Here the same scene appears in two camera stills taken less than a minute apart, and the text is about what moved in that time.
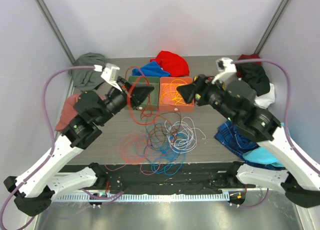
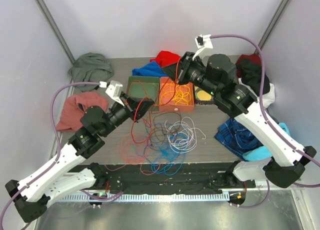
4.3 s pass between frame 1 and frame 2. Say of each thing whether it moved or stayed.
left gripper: moved
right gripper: moved
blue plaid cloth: stayed
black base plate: stayed
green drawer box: stayed
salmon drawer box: stayed
